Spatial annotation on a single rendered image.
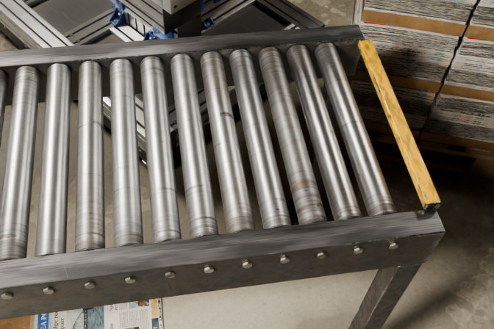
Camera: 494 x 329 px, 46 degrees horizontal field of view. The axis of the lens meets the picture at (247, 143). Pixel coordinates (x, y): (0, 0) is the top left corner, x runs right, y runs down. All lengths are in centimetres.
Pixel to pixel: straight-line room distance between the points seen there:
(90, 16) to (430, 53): 126
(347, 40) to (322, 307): 85
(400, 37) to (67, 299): 116
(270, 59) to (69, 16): 123
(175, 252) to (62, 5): 157
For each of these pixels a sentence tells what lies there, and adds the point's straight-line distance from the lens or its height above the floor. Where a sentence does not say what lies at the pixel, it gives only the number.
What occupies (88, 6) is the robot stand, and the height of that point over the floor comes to 21.
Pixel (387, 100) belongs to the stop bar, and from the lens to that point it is 120.
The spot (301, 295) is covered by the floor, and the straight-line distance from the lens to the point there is 183.
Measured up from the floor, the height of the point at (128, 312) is 1.
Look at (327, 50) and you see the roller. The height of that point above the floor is 80.
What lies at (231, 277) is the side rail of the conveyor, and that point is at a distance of 103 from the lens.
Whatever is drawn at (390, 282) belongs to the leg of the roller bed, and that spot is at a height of 61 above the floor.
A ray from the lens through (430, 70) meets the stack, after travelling 183.
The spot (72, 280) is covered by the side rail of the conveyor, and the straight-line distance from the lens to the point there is 98.
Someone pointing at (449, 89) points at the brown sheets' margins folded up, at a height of 40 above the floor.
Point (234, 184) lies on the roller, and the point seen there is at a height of 80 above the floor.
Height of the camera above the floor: 167
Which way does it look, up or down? 52 degrees down
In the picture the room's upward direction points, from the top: 4 degrees clockwise
